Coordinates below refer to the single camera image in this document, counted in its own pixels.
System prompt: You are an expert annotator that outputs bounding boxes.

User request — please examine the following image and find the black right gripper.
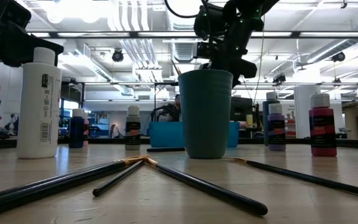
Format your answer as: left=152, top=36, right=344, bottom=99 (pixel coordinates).
left=196, top=17, right=258, bottom=88

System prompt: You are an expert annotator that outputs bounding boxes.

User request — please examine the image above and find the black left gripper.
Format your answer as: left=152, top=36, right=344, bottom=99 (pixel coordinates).
left=0, top=30, right=64, bottom=68

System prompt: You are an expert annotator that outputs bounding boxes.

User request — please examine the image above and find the teal plastic cup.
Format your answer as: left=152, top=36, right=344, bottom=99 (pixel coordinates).
left=178, top=68, right=234, bottom=159

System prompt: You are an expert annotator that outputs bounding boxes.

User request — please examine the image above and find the large white plastic bottle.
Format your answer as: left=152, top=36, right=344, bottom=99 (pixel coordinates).
left=16, top=47, right=63, bottom=159

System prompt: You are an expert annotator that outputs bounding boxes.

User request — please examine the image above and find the grey paint bottle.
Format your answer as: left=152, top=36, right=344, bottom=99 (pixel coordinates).
left=124, top=105, right=142, bottom=151
left=262, top=91, right=281, bottom=146

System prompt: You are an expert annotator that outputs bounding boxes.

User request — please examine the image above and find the dark blue paint bottle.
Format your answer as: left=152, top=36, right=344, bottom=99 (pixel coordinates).
left=68, top=107, right=86, bottom=149

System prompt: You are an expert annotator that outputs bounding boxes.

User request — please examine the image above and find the magenta red paint bottle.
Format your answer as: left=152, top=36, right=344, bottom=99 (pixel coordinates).
left=308, top=93, right=337, bottom=157

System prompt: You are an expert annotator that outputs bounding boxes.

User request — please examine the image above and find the thin short black paintbrush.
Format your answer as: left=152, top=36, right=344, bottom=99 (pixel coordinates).
left=92, top=159, right=146, bottom=197

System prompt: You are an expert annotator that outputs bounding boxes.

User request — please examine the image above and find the black computer monitor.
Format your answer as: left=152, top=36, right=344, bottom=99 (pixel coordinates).
left=232, top=96, right=254, bottom=122

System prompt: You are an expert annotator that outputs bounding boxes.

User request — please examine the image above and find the black overhead light bar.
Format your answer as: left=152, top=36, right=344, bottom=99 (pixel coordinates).
left=26, top=30, right=358, bottom=39

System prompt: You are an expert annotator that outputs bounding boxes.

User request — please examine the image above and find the person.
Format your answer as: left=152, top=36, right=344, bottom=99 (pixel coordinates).
left=150, top=94, right=182, bottom=123

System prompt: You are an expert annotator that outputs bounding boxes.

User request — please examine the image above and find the white pillar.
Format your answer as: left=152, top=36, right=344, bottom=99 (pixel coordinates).
left=293, top=85, right=321, bottom=139

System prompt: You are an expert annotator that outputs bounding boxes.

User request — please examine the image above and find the blue plastic tray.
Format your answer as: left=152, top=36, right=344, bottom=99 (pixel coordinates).
left=149, top=121, right=241, bottom=149

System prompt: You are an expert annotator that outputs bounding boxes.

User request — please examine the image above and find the blue lit shelf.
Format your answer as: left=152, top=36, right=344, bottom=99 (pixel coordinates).
left=88, top=112, right=110, bottom=138

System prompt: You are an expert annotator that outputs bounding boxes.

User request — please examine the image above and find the red storage shelf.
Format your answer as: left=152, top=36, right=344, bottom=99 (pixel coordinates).
left=286, top=118, right=296, bottom=138

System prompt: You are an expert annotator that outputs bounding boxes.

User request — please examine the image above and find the thick black paintbrush gold ferrule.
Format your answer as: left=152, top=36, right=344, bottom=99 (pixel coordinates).
left=0, top=155, right=149, bottom=218

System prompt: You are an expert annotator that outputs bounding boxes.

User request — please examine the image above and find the thin hanging cable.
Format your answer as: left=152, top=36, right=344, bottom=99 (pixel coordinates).
left=252, top=18, right=264, bottom=103

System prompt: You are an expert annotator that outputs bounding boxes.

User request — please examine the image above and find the silver ceiling air duct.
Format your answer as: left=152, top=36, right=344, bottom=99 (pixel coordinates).
left=165, top=0, right=208, bottom=63

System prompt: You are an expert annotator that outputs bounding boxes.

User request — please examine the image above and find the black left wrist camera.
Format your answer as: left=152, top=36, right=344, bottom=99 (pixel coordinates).
left=0, top=0, right=32, bottom=32

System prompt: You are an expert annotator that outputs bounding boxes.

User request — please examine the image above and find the black right camera cable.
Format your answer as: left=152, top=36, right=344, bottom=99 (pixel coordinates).
left=163, top=0, right=213, bottom=32

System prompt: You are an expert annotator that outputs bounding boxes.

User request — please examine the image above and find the black background rig frame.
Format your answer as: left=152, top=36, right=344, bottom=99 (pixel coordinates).
left=61, top=81, right=358, bottom=122

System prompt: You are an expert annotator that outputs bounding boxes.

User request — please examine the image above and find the black aluminium table frame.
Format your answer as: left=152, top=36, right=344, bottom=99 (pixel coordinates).
left=0, top=136, right=358, bottom=150

